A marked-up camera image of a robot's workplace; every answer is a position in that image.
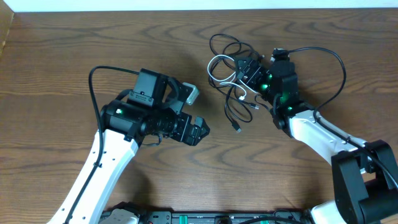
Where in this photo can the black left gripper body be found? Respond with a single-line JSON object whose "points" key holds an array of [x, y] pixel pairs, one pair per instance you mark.
{"points": [[181, 127]]}

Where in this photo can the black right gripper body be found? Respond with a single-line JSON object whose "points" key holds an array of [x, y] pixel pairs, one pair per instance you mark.
{"points": [[259, 81]]}

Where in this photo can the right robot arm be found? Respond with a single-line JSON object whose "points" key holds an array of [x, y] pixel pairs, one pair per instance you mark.
{"points": [[364, 173]]}

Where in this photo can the wooden side panel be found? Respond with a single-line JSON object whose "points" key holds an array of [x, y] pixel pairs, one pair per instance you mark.
{"points": [[6, 18]]}

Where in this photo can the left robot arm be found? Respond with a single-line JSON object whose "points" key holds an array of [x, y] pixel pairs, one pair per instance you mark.
{"points": [[152, 107]]}

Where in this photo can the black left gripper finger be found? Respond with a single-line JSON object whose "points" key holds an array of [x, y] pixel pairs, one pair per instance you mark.
{"points": [[201, 129], [178, 95]]}

